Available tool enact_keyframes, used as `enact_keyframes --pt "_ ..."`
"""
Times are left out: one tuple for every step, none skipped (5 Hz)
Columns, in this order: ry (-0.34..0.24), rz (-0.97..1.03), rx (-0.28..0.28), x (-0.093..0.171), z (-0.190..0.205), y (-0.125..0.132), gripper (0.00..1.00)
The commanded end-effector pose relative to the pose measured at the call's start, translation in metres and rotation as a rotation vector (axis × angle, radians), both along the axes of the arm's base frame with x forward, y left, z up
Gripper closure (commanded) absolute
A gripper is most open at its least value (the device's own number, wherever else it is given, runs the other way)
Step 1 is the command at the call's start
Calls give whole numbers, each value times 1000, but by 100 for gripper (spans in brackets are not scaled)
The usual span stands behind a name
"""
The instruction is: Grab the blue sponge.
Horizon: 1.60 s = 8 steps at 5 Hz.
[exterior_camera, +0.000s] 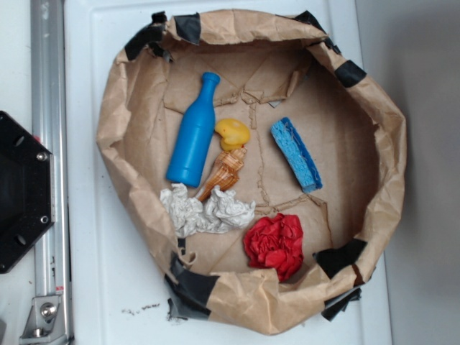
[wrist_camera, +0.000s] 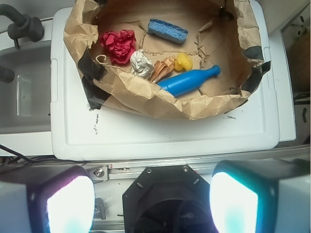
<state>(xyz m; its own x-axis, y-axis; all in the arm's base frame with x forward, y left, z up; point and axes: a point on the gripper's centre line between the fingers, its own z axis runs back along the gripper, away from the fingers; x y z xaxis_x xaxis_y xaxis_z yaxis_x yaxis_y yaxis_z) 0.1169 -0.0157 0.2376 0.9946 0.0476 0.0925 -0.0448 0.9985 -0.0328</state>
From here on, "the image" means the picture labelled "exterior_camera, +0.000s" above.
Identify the blue sponge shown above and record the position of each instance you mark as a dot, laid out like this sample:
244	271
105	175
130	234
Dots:
298	157

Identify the brown striped seashell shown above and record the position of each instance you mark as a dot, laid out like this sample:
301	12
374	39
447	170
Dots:
224	173

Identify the crumpled white paper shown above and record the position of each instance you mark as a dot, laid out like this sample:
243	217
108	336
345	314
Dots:
220	213

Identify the yellow rubber duck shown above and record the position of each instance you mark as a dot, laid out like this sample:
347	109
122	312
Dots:
234	134

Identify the blue plastic bottle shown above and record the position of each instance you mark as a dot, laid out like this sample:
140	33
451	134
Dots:
194	136

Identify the crumpled red paper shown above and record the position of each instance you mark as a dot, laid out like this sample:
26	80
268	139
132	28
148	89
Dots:
276	243

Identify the brown paper bin with tape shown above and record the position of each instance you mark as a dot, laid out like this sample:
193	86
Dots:
270	67

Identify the aluminium extrusion rail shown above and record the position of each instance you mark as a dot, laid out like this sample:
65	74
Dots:
52	251

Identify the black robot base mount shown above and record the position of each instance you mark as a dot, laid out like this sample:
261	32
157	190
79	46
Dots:
26	192

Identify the metal corner bracket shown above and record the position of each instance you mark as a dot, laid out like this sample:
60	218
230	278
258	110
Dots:
46	321

